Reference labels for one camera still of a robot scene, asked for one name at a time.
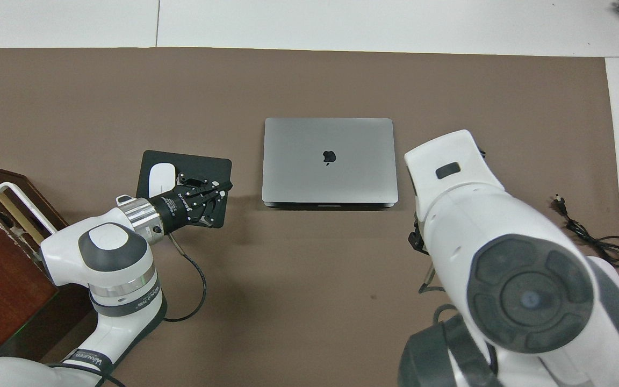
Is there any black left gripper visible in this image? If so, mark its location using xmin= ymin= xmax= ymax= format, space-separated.
xmin=148 ymin=173 xmax=233 ymax=234

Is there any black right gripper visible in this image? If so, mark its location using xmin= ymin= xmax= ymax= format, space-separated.
xmin=408 ymin=213 xmax=429 ymax=256

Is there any grey apple laptop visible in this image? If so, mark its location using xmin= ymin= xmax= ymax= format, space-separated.
xmin=262 ymin=117 xmax=399 ymax=210

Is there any black mouse pad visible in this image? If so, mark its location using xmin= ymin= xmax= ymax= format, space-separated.
xmin=136 ymin=150 xmax=233 ymax=229

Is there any white computer mouse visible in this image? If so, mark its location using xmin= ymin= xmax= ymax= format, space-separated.
xmin=148 ymin=163 xmax=176 ymax=199

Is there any brown table mat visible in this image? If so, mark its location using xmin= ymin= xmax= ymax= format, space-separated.
xmin=0 ymin=47 xmax=619 ymax=387

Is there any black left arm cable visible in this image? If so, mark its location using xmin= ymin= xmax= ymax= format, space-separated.
xmin=162 ymin=234 xmax=208 ymax=323

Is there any white box handle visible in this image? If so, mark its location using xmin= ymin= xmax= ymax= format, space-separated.
xmin=0 ymin=182 xmax=57 ymax=235

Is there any black lamp power cable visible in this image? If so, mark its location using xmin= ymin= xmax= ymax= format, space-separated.
xmin=553 ymin=195 xmax=619 ymax=268

